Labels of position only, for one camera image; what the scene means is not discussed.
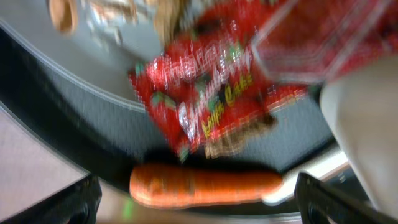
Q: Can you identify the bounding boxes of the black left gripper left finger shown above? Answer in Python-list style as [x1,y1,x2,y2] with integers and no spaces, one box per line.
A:
[2,174,102,224]

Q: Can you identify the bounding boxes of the red snack wrapper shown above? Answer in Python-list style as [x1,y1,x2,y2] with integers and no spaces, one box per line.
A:
[129,0,397,160]

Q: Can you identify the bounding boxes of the round black tray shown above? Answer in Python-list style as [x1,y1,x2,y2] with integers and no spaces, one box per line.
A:
[0,18,371,218]

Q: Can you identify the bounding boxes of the white plastic cup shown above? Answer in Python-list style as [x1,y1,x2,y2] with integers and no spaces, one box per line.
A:
[320,56,397,218]

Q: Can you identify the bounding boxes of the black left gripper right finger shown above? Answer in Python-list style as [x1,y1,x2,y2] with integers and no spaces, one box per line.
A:
[294,172,397,224]

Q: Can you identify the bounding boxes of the grey plate with food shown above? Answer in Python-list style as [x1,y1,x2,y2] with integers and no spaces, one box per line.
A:
[0,0,193,113]

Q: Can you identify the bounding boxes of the white plastic fork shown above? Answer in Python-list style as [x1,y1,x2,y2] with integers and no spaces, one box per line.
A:
[261,146,349,207]

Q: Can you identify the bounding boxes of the orange carrot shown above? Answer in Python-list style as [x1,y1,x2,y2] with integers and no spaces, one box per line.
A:
[129,163,283,209]

